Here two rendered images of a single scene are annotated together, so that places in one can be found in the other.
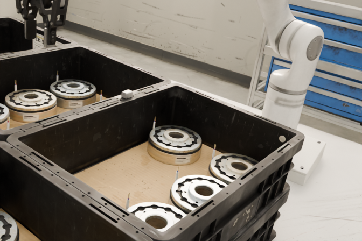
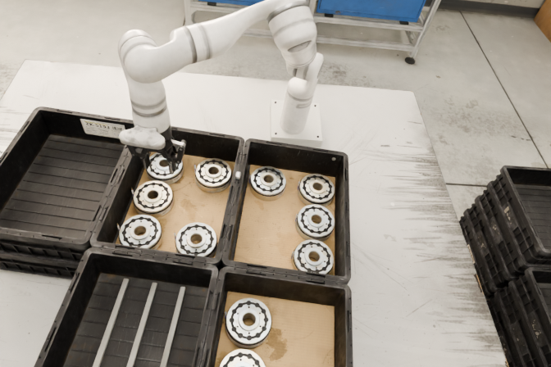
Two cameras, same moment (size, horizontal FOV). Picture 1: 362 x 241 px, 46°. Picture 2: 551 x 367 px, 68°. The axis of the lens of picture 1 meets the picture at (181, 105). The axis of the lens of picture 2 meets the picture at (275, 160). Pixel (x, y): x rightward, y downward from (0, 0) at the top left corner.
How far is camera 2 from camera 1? 71 cm
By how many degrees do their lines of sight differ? 39
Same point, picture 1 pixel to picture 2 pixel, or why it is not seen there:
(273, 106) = (295, 109)
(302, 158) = (313, 127)
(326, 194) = (334, 147)
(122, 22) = not seen: outside the picture
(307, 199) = not seen: hidden behind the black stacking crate
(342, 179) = (336, 128)
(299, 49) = (313, 77)
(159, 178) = (279, 215)
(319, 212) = not seen: hidden behind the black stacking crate
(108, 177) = (255, 232)
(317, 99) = not seen: outside the picture
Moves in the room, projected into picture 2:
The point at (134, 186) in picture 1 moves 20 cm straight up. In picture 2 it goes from (272, 230) to (282, 187)
